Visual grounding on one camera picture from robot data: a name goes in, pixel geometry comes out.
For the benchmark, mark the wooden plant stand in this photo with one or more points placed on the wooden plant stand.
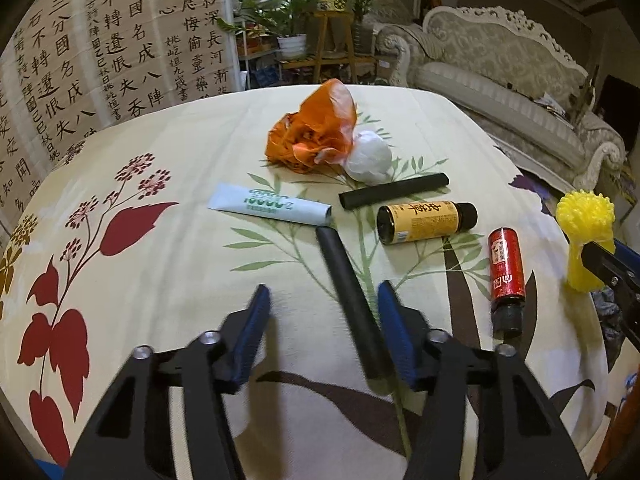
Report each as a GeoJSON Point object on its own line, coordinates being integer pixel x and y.
{"type": "Point", "coordinates": [332, 53]}

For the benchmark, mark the floral cream tablecloth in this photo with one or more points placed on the floral cream tablecloth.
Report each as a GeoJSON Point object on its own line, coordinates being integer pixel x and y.
{"type": "Point", "coordinates": [119, 248]}

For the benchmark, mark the yellow foam net bundle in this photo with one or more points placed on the yellow foam net bundle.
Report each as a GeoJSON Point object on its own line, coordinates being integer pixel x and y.
{"type": "Point", "coordinates": [585, 217]}

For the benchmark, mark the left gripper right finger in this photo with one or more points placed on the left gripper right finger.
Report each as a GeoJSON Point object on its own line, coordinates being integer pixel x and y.
{"type": "Point", "coordinates": [520, 434]}

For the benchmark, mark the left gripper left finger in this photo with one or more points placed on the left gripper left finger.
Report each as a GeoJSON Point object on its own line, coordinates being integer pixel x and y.
{"type": "Point", "coordinates": [128, 434]}

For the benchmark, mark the calligraphy wall hanging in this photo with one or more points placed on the calligraphy wall hanging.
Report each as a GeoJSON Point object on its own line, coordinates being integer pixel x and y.
{"type": "Point", "coordinates": [74, 67]}

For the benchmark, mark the large orange plastic bag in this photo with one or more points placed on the large orange plastic bag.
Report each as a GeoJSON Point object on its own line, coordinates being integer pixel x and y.
{"type": "Point", "coordinates": [320, 133]}

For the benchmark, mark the red bottle black cap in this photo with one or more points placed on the red bottle black cap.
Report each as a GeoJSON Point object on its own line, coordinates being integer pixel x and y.
{"type": "Point", "coordinates": [507, 283]}

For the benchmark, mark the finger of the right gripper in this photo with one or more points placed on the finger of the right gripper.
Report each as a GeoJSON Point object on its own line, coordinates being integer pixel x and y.
{"type": "Point", "coordinates": [621, 277]}
{"type": "Point", "coordinates": [625, 253]}

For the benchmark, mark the ornate white grey sofa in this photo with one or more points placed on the ornate white grey sofa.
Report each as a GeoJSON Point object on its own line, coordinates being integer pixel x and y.
{"type": "Point", "coordinates": [510, 76]}

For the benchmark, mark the black foam tube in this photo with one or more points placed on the black foam tube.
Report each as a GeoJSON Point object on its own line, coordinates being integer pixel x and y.
{"type": "Point", "coordinates": [389, 191]}
{"type": "Point", "coordinates": [369, 343]}

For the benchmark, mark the white paper ball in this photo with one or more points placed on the white paper ball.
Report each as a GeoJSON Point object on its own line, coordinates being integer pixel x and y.
{"type": "Point", "coordinates": [370, 159]}

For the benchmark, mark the metal shelf rack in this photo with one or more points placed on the metal shelf rack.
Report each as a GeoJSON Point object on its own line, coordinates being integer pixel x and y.
{"type": "Point", "coordinates": [258, 56]}

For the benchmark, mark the plant in white pot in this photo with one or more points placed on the plant in white pot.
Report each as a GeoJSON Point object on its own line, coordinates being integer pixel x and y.
{"type": "Point", "coordinates": [285, 20]}

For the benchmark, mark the yellow label brown bottle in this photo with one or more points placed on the yellow label brown bottle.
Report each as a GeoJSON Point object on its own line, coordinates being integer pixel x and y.
{"type": "Point", "coordinates": [409, 222]}

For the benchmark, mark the white green toothpaste tube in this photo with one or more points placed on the white green toothpaste tube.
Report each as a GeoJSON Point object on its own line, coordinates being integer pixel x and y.
{"type": "Point", "coordinates": [265, 204]}

